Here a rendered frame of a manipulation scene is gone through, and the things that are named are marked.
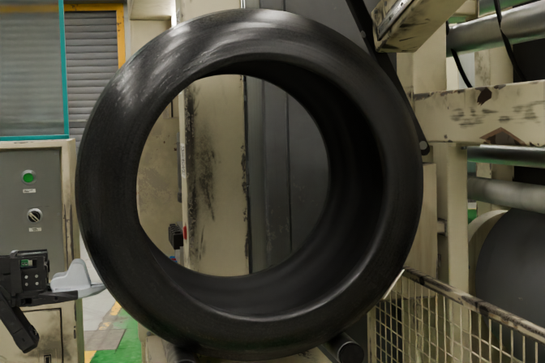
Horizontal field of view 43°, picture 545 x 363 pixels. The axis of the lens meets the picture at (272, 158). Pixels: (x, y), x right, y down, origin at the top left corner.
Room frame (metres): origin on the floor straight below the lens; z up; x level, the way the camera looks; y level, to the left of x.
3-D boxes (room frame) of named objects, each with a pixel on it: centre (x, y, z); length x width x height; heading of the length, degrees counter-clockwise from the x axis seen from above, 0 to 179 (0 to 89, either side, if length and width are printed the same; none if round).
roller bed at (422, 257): (1.58, -0.26, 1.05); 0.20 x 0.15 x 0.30; 14
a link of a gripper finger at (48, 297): (1.11, 0.37, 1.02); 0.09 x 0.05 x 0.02; 104
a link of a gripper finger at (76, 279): (1.13, 0.33, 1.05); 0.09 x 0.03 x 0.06; 104
